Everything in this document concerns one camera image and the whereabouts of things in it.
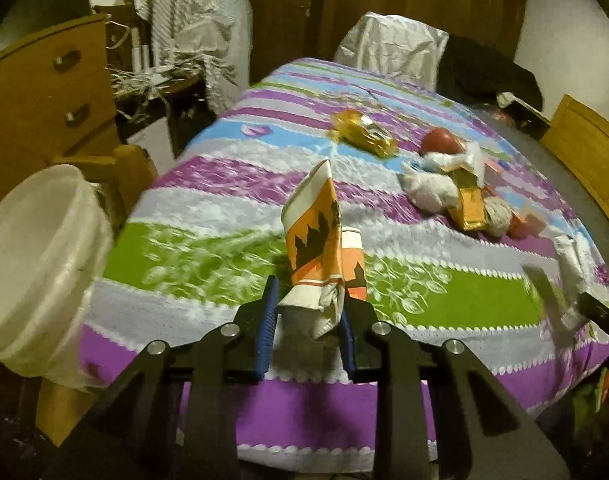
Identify yellow plastic wrapper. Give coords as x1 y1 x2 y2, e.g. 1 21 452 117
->
331 109 399 158

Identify red ball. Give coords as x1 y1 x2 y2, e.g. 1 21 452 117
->
419 128 465 157

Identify gold foil packet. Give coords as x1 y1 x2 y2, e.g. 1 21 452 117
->
447 167 487 232

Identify orange and white paper bag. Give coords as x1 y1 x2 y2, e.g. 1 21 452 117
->
279 159 367 341

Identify grey mattress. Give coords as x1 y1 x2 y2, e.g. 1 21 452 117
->
477 107 609 311

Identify beige knitted cloth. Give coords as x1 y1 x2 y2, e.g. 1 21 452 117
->
484 197 514 237

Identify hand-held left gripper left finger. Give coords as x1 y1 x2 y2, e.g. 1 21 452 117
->
49 275 280 480

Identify white wrapper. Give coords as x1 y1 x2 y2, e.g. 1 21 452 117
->
424 142 485 176

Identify white crumpled cloth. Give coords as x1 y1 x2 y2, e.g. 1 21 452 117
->
399 160 460 211

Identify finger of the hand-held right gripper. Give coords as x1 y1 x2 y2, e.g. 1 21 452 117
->
577 292 609 343

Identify white crumpled tissue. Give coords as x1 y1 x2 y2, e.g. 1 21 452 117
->
554 235 597 301

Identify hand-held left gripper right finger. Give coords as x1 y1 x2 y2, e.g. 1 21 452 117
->
337 285 572 480

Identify wooden dresser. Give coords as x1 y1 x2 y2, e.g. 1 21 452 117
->
0 15 120 211

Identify striped white hanging cloth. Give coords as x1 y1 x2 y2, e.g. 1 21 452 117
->
127 0 255 111

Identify wooden chair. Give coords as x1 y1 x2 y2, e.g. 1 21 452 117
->
37 145 158 446

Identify black cloth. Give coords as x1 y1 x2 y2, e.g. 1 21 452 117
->
437 35 542 111

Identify green and orange bag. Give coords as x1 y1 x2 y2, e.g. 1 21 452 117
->
569 362 609 423

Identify tangle of white cables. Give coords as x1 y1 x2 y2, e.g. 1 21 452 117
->
107 52 205 108

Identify pink box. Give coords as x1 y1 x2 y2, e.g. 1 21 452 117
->
484 157 510 191

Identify white plastic bucket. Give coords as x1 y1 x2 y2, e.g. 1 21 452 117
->
0 164 116 391

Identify small orange box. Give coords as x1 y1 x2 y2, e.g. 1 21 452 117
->
509 210 545 238

